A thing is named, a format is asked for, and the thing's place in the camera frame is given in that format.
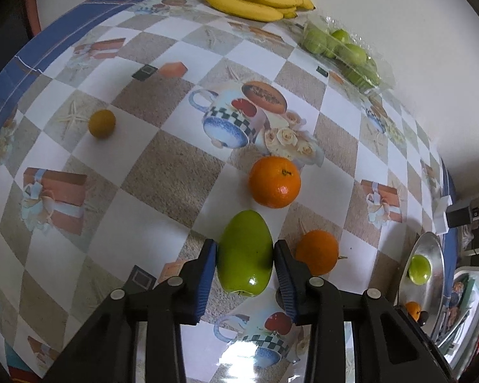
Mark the glossy green jujube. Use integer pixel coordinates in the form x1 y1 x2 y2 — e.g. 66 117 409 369
408 255 432 286
217 209 274 297

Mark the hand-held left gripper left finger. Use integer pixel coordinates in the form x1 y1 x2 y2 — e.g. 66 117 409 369
44 239 217 383

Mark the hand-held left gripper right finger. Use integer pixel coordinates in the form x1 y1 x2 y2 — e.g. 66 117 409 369
274 240 456 383

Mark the clear plastic clamshell box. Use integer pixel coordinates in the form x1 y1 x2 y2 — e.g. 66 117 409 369
299 14 396 94

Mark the black power adapter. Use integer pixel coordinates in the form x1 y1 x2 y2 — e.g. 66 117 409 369
445 199 472 228

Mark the pile of packed green jujubes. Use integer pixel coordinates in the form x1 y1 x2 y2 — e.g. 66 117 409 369
302 28 381 88

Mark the large stainless steel bowl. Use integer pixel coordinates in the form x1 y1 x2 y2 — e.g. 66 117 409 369
397 231 445 342

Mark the small yellow-brown round fruit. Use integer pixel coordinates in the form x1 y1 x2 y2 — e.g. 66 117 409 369
88 109 117 139

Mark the checkered printed tablecloth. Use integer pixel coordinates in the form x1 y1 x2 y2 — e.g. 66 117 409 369
0 0 448 383

